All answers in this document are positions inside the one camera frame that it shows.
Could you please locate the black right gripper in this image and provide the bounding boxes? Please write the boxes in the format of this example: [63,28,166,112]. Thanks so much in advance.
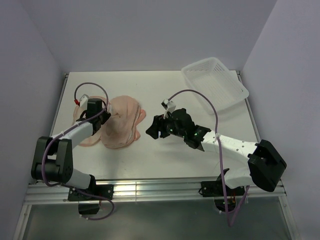
[145,111,186,140]

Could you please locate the pink bra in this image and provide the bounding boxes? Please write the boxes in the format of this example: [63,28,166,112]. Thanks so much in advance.
[100,95,141,149]

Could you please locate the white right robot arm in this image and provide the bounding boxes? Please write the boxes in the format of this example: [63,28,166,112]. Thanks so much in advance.
[145,108,287,195]

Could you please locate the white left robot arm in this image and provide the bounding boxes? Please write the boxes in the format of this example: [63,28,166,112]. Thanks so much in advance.
[31,98,111,200]

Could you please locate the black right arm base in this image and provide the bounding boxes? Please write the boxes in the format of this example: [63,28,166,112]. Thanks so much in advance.
[198,175,245,198]

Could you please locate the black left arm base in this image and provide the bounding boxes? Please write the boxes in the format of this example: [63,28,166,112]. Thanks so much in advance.
[67,184,115,221]

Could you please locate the white perforated plastic basket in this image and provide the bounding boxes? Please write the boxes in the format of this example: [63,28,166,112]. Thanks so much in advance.
[181,57,249,112]

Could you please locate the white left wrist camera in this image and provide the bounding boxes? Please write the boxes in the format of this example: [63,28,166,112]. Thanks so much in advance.
[74,94,90,108]

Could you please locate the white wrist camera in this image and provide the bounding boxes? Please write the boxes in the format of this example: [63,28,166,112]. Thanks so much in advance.
[161,99,176,119]
[74,94,90,108]

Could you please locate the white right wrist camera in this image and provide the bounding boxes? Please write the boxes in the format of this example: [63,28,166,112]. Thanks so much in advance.
[161,99,176,119]

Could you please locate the aluminium rail frame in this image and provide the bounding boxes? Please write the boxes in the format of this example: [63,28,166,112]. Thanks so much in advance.
[14,71,301,240]

